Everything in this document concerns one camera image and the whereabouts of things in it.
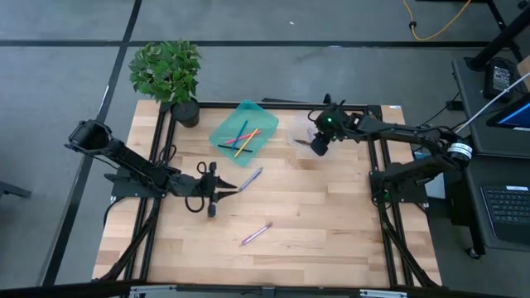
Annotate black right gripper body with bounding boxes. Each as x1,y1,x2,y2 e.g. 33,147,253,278
308,103,357,157

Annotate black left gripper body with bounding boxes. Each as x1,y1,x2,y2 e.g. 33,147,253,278
171,161,220,219

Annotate grey-blue pen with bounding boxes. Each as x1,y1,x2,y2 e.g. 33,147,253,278
238,166,264,193

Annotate yellow pencil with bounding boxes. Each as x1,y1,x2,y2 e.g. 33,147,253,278
234,128,260,159

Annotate black pencil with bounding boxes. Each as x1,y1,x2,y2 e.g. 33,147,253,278
216,143,254,154

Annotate purple translucent pen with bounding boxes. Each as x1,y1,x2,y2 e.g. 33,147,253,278
239,222,274,248

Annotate blue pencil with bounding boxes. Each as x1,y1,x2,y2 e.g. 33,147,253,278
230,119,249,151

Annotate pink pencil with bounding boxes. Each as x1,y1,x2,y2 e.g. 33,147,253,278
223,128,263,146

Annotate green translucent plastic bin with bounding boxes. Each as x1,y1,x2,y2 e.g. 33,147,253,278
208,99,280,168

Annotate clear plastic bin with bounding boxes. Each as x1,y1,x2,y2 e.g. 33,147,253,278
285,109,349,158

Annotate black plant pot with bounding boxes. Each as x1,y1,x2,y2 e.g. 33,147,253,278
170,98,201,128

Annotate black and silver rig bar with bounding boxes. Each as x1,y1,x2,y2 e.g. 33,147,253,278
0,280,530,298

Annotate green leafy artificial plant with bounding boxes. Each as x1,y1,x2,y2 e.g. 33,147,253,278
128,39,203,104

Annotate black desk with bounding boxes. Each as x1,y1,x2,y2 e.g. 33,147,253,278
445,55,530,260

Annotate black power adapter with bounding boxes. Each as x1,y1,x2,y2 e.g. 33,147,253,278
483,57,518,103

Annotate grey chair leg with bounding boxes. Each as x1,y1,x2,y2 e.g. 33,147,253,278
0,180,33,199

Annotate dark screen with blue stripe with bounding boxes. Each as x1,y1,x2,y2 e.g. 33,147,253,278
486,94,530,132

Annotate black stand leg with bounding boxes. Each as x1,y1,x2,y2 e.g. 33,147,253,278
465,0,530,71

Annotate black laptop keyboard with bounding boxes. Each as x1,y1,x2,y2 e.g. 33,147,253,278
479,185,530,245

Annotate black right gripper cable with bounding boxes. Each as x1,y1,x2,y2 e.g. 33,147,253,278
308,99,347,121

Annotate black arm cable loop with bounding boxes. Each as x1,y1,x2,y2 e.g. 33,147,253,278
159,143,177,165

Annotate black aluminium table frame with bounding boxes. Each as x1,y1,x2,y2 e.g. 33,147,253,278
97,101,442,289

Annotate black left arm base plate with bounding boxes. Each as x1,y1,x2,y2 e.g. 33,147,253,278
110,165,171,199

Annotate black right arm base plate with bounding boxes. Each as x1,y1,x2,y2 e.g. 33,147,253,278
369,169,428,204

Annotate yellow cable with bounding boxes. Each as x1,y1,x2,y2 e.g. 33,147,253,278
401,0,473,41

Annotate white cable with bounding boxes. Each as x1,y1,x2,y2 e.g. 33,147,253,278
453,70,530,136

